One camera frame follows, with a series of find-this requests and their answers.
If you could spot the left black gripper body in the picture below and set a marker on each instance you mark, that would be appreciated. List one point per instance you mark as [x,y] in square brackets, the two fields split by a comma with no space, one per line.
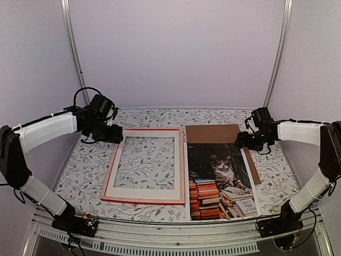
[105,135]

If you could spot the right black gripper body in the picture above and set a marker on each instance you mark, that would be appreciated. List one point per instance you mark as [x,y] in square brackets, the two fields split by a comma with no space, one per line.
[255,143]

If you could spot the cat photo print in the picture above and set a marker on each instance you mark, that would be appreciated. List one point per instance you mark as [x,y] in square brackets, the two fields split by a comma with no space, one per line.
[222,180]

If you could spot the white mat board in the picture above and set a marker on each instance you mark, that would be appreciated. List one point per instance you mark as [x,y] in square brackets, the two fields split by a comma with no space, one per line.
[144,192]

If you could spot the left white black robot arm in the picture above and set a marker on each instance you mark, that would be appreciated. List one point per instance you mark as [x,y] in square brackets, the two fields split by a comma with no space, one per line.
[92,121]

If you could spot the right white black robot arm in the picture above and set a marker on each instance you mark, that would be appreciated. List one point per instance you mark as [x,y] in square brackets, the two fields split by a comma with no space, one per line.
[321,138]

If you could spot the brown cardboard backing board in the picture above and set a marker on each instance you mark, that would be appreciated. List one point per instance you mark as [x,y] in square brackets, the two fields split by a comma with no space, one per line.
[204,140]

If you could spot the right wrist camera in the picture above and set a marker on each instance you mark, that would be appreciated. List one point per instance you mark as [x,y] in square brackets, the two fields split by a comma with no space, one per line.
[249,123]

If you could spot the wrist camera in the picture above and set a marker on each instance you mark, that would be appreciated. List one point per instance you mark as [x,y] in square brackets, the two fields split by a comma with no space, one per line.
[249,123]
[112,115]

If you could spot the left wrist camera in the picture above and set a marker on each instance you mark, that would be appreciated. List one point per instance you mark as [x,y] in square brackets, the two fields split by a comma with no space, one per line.
[112,115]

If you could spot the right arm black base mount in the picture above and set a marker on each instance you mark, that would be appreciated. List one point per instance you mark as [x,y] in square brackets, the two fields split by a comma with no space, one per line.
[287,221]

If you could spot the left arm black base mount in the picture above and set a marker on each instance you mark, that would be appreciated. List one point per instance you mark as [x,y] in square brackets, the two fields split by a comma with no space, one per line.
[85,225]

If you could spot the right aluminium corner post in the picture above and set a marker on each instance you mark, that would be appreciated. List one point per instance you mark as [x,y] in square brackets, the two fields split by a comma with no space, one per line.
[284,29]

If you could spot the aluminium corner post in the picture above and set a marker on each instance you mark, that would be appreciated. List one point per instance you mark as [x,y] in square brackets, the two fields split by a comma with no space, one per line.
[284,29]
[66,12]

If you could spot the left aluminium corner post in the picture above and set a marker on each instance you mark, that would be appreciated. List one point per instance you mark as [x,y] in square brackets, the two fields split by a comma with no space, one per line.
[66,12]

